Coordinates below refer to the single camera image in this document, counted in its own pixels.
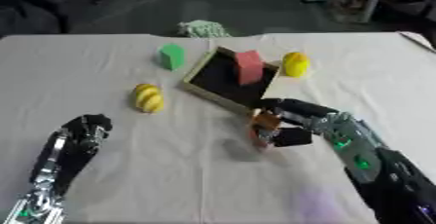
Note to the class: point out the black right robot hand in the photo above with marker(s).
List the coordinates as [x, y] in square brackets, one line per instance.
[295, 114]

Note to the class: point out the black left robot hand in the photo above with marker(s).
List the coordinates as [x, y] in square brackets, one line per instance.
[74, 146]

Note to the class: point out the orange block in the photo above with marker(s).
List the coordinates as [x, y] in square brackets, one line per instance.
[263, 127]

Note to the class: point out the silver and black right robot arm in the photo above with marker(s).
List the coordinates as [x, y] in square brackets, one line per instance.
[380, 166]

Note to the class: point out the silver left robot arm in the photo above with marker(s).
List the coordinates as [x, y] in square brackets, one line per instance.
[35, 198]

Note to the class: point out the tan cardboard box black inside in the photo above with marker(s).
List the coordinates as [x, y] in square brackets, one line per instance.
[230, 82]

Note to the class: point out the yellow toy lemon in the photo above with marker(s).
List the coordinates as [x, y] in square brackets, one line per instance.
[296, 64]

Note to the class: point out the red rectangular block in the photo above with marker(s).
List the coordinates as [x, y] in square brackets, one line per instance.
[250, 67]

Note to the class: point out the yellow toy banana bunch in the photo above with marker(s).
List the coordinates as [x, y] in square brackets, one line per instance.
[149, 98]

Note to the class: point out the clear storage bin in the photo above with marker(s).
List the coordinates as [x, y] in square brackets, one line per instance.
[353, 5]

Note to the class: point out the green and white soft toy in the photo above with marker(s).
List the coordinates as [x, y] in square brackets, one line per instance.
[203, 28]

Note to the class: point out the green block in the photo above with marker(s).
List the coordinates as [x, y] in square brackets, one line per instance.
[171, 56]

